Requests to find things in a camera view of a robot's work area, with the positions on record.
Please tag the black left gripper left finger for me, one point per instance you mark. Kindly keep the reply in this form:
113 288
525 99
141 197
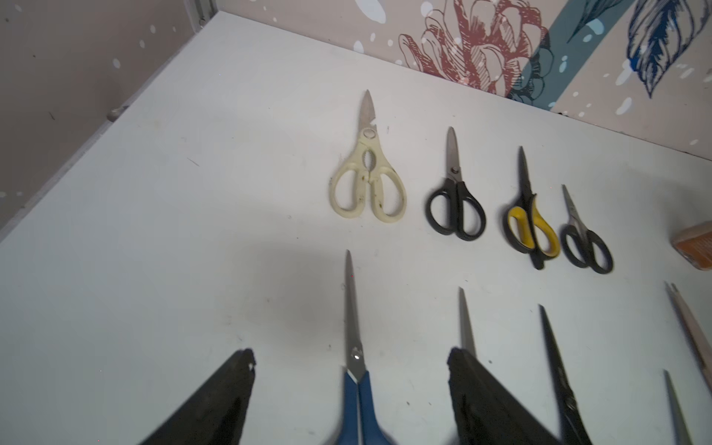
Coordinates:
216 412

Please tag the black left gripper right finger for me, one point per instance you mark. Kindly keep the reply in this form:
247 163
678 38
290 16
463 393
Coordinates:
485 411

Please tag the dark blue handled scissors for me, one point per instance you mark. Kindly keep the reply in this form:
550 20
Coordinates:
467 336

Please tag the long matte black scissors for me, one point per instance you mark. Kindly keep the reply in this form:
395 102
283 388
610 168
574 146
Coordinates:
572 427

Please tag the yellow black scissors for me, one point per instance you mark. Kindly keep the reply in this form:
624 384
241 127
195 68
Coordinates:
524 228

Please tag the small black scissors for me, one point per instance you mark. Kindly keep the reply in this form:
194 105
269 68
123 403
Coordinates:
583 247

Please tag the large black scissors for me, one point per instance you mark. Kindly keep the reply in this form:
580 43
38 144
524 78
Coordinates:
457 195

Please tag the cream kitchen shears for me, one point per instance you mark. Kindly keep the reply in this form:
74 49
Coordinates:
369 164

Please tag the pink kitchen shears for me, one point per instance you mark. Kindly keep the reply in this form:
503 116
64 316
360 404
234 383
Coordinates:
694 332

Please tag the brown spice bottle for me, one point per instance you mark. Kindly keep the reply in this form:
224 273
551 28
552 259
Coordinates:
695 245

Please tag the aluminium corner frame post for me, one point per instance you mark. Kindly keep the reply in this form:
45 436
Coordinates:
200 12

